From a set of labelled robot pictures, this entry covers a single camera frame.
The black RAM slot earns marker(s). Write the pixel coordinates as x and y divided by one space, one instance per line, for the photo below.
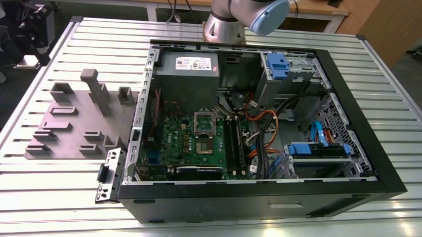
239 148
229 148

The black round cooler fan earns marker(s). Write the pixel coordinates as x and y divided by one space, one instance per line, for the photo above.
235 100

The hard disk in blue carrier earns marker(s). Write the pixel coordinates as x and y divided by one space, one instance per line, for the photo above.
299 149

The grey metal retainer bracket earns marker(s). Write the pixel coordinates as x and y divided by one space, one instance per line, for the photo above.
113 158

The grey metal disk bay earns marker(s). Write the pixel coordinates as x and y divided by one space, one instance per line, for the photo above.
317 161

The black chair base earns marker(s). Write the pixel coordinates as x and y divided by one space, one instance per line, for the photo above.
415 51

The grey parts rack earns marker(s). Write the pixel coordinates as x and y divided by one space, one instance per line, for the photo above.
81 123

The wooden desk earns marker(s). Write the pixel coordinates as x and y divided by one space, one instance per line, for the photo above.
324 10

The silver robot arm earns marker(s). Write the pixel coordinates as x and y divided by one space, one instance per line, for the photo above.
224 29

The blue plastic disk carrier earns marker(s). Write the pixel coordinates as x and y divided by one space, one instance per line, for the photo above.
277 65

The grey power supply unit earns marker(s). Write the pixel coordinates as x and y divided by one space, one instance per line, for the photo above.
184 91

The silver square CPU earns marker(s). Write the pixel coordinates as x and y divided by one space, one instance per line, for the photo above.
30 61

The wooden cabinet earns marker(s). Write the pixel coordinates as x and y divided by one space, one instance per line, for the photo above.
381 29

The black graphics card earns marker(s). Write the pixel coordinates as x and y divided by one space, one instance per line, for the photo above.
197 171

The black PC case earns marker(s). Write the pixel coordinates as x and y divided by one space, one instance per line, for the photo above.
229 205

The green motherboard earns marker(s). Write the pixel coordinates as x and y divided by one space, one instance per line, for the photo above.
176 134

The grey metal drive cage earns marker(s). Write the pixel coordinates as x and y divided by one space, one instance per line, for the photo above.
289 85

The blue VGA port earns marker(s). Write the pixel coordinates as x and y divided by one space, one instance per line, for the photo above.
153 158

